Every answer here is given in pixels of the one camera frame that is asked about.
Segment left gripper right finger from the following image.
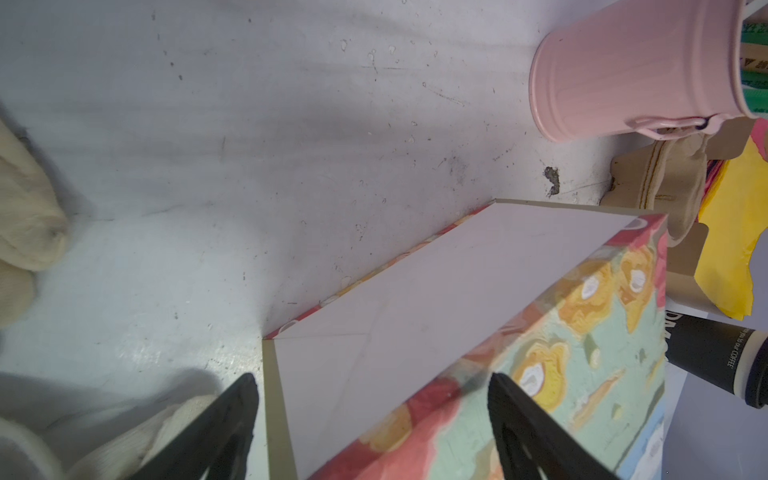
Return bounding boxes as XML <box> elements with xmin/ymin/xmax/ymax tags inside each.
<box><xmin>487</xmin><ymin>373</ymin><xmax>616</xmax><ymax>480</ymax></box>

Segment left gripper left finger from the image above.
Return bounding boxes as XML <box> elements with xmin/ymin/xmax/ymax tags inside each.
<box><xmin>131</xmin><ymin>373</ymin><xmax>260</xmax><ymax>480</ymax></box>

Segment painted paper gift bag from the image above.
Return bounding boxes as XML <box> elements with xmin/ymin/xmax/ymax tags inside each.
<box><xmin>263</xmin><ymin>200</ymin><xmax>668</xmax><ymax>479</ymax></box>

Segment paper coffee cup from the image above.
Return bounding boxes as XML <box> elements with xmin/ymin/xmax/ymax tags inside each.
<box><xmin>665</xmin><ymin>311</ymin><xmax>767</xmax><ymax>409</ymax></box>

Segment stacked brown cup carriers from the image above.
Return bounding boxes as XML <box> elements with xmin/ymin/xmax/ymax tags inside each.
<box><xmin>600</xmin><ymin>117</ymin><xmax>756</xmax><ymax>247</ymax></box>

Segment yellow napkin stack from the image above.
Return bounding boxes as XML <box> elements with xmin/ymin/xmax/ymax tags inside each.
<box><xmin>694</xmin><ymin>118</ymin><xmax>767</xmax><ymax>320</ymax></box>

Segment pink straw bucket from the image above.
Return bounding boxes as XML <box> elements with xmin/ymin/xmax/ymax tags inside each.
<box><xmin>529</xmin><ymin>1</ymin><xmax>753</xmax><ymax>142</ymax></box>

